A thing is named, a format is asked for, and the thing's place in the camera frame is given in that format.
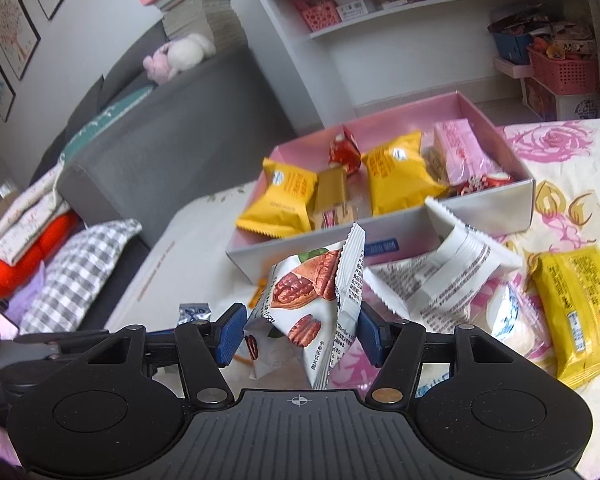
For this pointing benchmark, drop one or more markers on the white bookshelf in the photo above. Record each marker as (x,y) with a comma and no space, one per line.
(405,60)

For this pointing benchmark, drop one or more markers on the pile of packets in basket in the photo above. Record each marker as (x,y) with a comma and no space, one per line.
(567,40)

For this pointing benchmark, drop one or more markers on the large yellow snack packet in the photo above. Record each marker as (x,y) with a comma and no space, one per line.
(580,310)

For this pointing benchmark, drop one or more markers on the orange red cushion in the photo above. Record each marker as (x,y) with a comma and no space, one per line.
(29,255)

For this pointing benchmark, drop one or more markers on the white patterned box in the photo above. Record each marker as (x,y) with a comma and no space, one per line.
(565,105)

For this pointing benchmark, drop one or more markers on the brown biscuit packet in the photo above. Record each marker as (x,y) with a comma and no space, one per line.
(436,165)

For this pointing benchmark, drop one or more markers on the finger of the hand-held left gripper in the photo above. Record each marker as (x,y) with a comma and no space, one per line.
(54,345)

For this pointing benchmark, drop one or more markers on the grey checked pillow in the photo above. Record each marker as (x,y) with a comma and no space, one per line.
(79,270)

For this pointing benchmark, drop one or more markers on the grey sofa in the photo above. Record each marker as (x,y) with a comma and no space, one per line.
(189,135)

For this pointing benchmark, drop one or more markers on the red snack packet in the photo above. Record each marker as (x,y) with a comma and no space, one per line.
(482,183)
(344,152)

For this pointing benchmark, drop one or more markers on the orange snack packet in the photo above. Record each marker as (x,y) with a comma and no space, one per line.
(258,296)

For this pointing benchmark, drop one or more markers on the large pink basket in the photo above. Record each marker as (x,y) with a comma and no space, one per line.
(565,75)

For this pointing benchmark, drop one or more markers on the pink snack packet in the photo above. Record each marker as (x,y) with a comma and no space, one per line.
(462,150)

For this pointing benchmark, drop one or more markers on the gold snack packet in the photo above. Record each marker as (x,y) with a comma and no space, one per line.
(332,190)

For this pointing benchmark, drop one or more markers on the blue storage box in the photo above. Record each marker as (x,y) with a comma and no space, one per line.
(512,49)

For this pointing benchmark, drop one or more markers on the pink low shelf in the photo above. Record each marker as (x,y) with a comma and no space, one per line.
(512,67)

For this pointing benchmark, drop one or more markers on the small pink perforated basket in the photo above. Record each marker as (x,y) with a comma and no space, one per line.
(320,14)

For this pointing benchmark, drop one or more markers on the pink white plush toy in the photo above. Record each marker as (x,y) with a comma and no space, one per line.
(179,57)

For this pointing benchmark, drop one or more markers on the pink cardboard box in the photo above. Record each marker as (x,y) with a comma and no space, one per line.
(485,210)

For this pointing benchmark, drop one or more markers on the white pecan snack packet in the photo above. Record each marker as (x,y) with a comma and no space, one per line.
(300,290)
(415,287)
(472,245)

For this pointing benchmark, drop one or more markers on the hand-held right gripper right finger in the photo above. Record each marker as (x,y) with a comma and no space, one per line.
(372,337)

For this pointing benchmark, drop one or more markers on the small blue foil packet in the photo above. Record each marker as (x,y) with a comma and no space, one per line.
(195,313)

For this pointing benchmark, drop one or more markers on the pile of packets in blue box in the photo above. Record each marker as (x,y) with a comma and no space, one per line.
(517,22)

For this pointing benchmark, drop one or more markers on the purple cloth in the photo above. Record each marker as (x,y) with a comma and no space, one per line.
(27,295)

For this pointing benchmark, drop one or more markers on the white labelled box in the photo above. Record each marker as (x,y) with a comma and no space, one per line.
(353,7)

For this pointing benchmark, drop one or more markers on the stack of books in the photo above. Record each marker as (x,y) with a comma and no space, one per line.
(204,10)

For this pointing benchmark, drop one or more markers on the folded white floral cloth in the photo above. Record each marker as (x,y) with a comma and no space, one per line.
(27,210)

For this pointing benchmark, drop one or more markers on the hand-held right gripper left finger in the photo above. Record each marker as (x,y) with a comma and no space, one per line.
(229,332)

